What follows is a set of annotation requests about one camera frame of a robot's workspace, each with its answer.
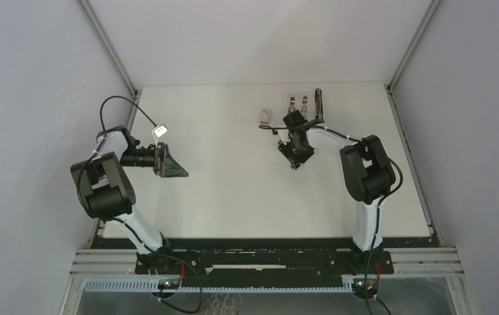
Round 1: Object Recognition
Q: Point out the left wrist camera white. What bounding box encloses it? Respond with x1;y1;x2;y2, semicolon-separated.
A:
151;125;168;146

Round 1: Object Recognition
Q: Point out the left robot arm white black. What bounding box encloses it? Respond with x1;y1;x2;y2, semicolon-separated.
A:
70;125;189;274

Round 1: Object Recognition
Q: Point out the pink and white stapler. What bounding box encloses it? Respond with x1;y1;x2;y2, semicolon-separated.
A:
301;94;308;118

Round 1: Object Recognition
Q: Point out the grey small stapler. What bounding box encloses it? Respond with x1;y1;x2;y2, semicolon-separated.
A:
289;96;295;112

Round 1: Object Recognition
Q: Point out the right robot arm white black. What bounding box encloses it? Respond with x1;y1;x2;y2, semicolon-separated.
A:
271;110;403;273

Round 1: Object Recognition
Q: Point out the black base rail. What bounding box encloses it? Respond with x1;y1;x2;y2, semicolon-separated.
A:
135;238;395;287

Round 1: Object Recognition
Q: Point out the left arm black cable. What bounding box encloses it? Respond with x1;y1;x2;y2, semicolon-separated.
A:
77;94;157;236

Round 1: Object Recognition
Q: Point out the staple box red white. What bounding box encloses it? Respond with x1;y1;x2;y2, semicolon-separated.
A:
259;108;272;124

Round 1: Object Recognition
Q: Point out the white cable duct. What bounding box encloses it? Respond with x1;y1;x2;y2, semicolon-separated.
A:
84;278;355;293

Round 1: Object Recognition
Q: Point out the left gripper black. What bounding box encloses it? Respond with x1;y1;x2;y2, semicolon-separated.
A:
119;142;188;178

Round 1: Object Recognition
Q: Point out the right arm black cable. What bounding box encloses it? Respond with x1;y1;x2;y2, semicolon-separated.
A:
258;123;404;301

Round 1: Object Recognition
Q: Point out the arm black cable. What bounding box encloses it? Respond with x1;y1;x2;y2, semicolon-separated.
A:
258;123;404;301
77;94;157;236

